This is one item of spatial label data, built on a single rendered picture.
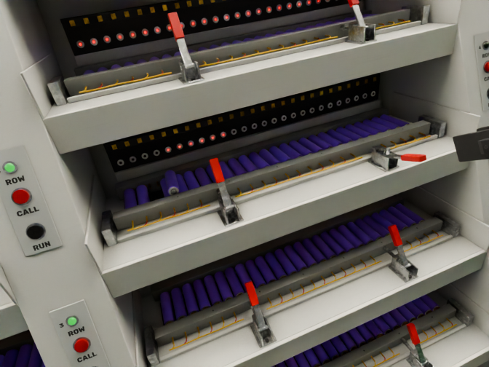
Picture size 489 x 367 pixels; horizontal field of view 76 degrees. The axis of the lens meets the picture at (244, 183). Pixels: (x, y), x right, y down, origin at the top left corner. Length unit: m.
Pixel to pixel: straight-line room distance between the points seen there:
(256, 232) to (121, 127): 0.23
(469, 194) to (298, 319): 0.38
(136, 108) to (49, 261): 0.21
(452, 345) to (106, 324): 0.63
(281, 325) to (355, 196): 0.23
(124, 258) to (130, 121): 0.18
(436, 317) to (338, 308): 0.28
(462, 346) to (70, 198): 0.73
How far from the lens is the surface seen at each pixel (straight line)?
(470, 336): 0.82
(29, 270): 0.46
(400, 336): 0.75
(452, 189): 0.71
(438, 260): 0.67
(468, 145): 0.42
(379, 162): 0.55
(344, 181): 0.51
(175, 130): 0.56
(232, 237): 0.44
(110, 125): 0.42
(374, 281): 0.61
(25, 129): 0.43
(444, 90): 0.67
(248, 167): 0.53
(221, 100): 0.43
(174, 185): 0.49
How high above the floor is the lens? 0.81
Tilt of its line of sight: 10 degrees down
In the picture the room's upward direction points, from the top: 15 degrees counter-clockwise
